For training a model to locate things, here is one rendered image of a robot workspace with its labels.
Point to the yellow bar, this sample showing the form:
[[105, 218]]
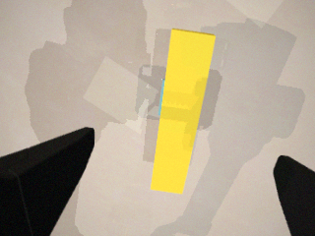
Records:
[[189, 60]]

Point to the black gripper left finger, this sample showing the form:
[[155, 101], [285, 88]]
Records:
[[36, 183]]

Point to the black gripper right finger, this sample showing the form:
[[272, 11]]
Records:
[[296, 191]]

